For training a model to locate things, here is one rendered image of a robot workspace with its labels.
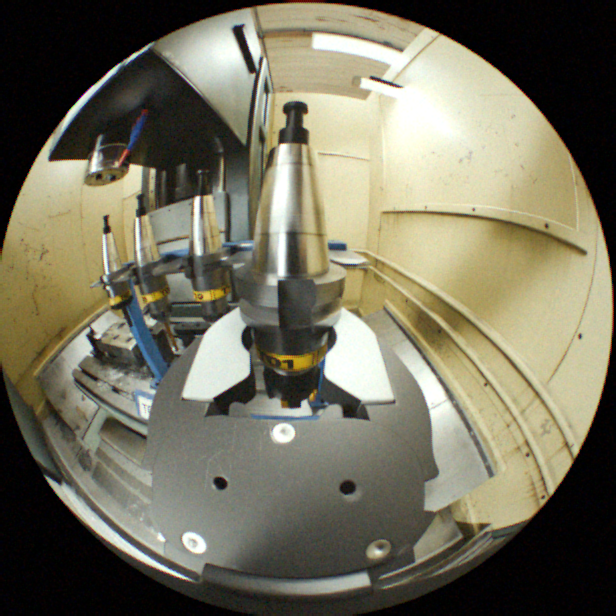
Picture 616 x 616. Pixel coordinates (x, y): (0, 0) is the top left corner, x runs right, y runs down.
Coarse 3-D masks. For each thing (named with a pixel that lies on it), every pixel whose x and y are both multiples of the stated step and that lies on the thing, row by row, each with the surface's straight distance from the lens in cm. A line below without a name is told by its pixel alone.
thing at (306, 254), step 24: (288, 144) 10; (288, 168) 9; (312, 168) 9; (264, 192) 9; (288, 192) 8; (312, 192) 9; (264, 216) 9; (288, 216) 8; (312, 216) 9; (264, 240) 9; (288, 240) 8; (312, 240) 8; (264, 264) 9; (288, 264) 8; (312, 264) 8
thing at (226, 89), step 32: (192, 32) 60; (224, 32) 82; (128, 64) 49; (160, 64) 48; (192, 64) 55; (224, 64) 75; (256, 64) 108; (96, 96) 55; (128, 96) 55; (160, 96) 56; (192, 96) 56; (224, 96) 70; (64, 128) 67; (96, 128) 65; (128, 128) 67; (160, 128) 69; (192, 128) 70; (224, 128) 72; (64, 160) 79; (160, 160) 94; (192, 160) 99
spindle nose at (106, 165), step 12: (108, 132) 67; (120, 132) 67; (96, 144) 68; (108, 144) 65; (120, 144) 66; (96, 156) 65; (108, 156) 63; (120, 156) 64; (96, 168) 63; (108, 168) 63; (120, 168) 64; (84, 180) 68; (96, 180) 69; (108, 180) 72
